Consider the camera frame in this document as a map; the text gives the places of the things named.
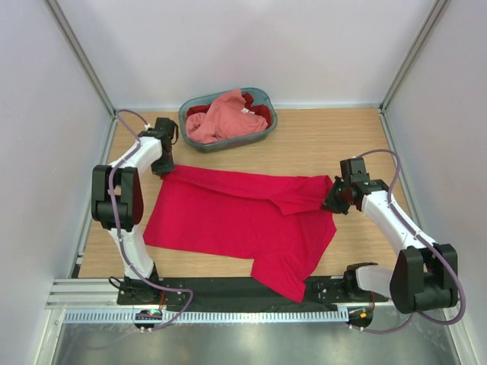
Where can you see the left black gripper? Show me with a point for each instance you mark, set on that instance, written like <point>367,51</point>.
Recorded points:
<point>160,170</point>

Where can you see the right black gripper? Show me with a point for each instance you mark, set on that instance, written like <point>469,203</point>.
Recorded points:
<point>330,204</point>

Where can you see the magenta red t shirt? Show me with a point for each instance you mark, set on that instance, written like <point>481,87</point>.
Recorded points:
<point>275,221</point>

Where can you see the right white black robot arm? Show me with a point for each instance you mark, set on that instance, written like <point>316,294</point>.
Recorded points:
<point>425,274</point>

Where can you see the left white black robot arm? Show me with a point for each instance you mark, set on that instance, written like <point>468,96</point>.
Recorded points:
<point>117,204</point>

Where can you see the teal plastic laundry basin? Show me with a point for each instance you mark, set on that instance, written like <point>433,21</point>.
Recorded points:
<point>260,96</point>

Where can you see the salmon pink t shirt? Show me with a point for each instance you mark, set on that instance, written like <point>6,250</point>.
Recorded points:
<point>227,118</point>

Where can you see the perforated metal cable tray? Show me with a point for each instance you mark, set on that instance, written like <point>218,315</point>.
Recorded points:
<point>152,316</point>

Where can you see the left aluminium frame post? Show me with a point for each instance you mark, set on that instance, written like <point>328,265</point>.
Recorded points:
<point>79,53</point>

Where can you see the aluminium frame post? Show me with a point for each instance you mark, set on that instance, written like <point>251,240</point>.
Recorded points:
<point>79,53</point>
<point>425,31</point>

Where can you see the right aluminium frame post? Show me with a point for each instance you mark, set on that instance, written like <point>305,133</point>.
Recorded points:
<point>425,31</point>

